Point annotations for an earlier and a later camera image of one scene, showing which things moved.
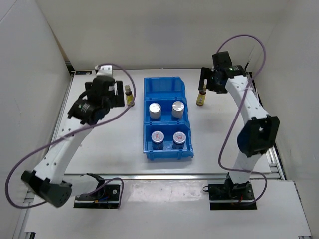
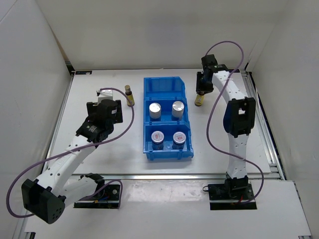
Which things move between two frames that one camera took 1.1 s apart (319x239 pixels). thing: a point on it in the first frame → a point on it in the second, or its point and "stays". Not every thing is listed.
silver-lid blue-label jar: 155,109 stays
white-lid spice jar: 157,138 stays
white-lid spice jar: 179,139 stays
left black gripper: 119,98 → 91,109
